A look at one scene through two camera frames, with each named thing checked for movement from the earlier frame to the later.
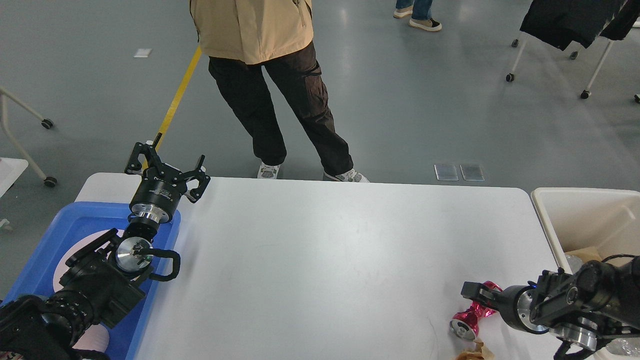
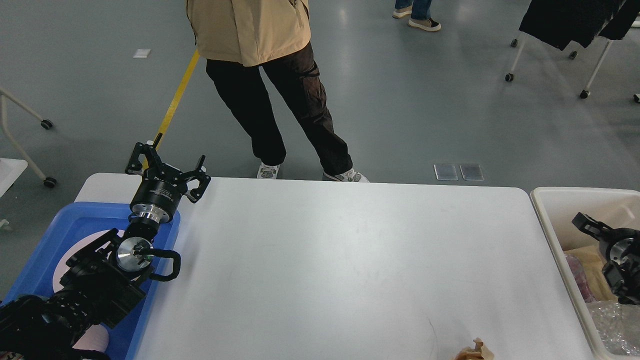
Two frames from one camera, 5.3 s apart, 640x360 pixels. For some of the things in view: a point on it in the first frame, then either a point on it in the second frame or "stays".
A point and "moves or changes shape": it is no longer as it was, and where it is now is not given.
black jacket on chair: [562, 22] stays
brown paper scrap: [479, 354] stays
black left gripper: [157, 195] stays
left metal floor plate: [446, 172] stays
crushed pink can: [465, 325] moves or changes shape
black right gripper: [513, 303] to [620, 245]
